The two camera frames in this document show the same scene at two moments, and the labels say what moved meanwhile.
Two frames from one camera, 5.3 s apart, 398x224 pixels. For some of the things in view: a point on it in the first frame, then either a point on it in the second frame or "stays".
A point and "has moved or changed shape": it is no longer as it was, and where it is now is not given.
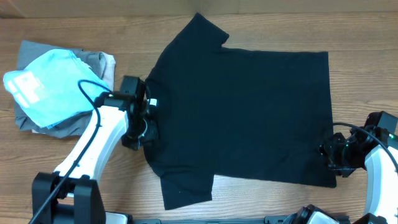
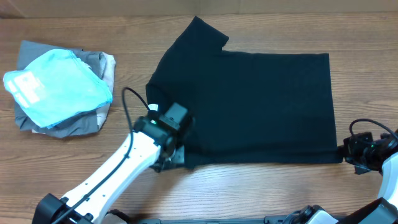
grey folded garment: x=29 y=52 stays
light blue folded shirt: x=47 y=91 stays
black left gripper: x=153 y=131 -> x=179 y=156
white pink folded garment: x=108 y=65 stays
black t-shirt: x=226 y=111 has moved or changed shape
